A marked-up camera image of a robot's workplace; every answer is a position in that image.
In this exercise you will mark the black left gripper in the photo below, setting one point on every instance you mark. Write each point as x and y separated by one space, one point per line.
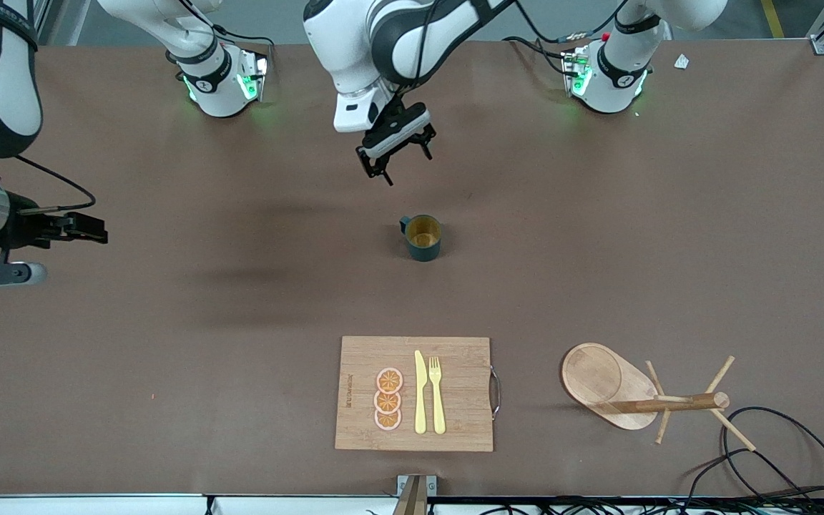
395 154

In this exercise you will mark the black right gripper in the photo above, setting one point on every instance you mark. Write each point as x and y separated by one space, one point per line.
23 226

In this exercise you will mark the dark teal cup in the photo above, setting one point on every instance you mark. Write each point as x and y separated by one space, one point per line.
424 247

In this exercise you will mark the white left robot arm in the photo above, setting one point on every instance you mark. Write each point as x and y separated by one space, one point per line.
355 43

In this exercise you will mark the wooden cup rack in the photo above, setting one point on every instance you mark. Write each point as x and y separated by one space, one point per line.
598 379

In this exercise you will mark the toy orange slice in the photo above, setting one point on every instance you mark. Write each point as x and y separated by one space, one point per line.
389 378
388 420
387 402

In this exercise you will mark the yellow plastic knife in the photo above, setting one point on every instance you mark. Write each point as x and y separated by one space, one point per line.
420 393

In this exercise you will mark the yellow plastic fork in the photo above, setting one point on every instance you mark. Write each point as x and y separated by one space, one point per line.
438 400

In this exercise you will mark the bamboo cutting board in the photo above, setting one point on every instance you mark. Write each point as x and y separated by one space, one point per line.
458 397

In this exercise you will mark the white paper scrap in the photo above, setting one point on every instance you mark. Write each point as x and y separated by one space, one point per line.
682 61

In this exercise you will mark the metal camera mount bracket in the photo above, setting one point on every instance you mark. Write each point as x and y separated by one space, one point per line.
412 493

